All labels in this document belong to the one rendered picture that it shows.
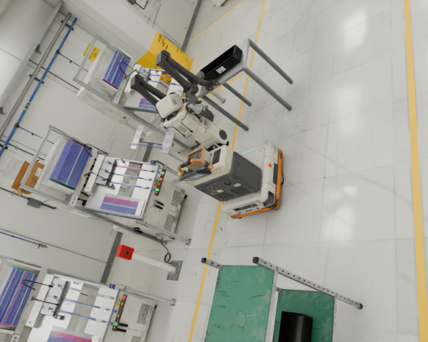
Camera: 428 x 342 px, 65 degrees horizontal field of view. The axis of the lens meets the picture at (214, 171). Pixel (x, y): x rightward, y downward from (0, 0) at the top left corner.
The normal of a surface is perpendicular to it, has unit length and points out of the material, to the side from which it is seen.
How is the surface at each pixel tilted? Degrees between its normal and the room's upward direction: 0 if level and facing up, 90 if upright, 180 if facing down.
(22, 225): 90
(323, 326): 0
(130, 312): 90
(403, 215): 0
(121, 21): 90
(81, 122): 90
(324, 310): 0
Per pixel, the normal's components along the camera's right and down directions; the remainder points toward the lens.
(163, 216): 0.66, -0.20
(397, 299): -0.72, -0.43
